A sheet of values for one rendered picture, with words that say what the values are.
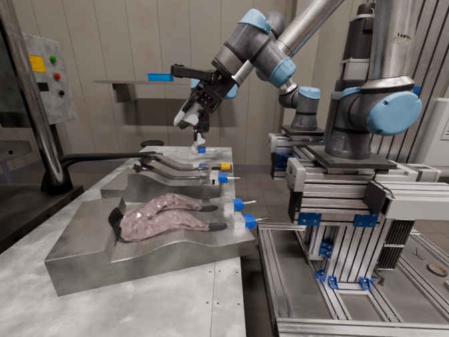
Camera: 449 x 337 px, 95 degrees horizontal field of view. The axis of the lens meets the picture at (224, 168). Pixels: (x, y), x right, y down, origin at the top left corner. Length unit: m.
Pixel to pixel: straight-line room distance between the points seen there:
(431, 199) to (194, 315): 0.77
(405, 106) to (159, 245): 0.71
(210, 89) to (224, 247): 0.44
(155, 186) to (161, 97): 2.47
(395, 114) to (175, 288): 0.71
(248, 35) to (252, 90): 2.52
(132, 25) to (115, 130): 1.45
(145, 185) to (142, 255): 0.39
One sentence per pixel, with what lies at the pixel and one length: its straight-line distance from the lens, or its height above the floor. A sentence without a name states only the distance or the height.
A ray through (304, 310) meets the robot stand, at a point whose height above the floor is 0.21.
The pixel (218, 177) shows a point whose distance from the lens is 0.88.
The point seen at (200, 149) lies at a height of 0.94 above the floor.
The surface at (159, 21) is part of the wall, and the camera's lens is 3.34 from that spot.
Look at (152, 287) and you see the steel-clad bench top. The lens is 0.62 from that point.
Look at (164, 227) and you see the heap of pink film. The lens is 0.61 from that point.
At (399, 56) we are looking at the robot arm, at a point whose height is 1.34.
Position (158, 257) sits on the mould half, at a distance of 0.60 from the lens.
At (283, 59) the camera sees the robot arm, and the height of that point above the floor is 1.33.
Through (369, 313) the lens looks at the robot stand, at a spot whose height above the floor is 0.21.
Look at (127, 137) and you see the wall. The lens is 3.58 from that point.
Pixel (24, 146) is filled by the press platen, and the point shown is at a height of 1.02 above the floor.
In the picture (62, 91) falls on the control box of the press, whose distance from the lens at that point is 1.46.
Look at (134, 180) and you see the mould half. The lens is 0.92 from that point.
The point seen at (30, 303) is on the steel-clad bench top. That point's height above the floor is 0.80.
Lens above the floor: 1.26
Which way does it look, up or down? 22 degrees down
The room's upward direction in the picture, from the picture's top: 1 degrees clockwise
